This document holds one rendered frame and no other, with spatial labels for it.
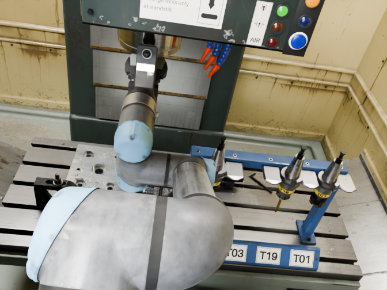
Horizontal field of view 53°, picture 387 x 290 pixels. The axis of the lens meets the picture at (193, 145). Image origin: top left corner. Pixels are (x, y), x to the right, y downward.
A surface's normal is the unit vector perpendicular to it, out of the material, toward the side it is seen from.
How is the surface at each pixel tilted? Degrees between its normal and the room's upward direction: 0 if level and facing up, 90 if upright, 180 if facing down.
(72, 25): 90
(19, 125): 0
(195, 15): 90
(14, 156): 24
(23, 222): 0
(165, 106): 90
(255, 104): 90
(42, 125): 0
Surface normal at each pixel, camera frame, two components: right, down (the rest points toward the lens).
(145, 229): 0.13, -0.40
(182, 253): 0.34, -0.05
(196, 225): 0.51, -0.49
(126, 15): 0.00, 0.65
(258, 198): 0.15, -0.75
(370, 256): -0.26, -0.73
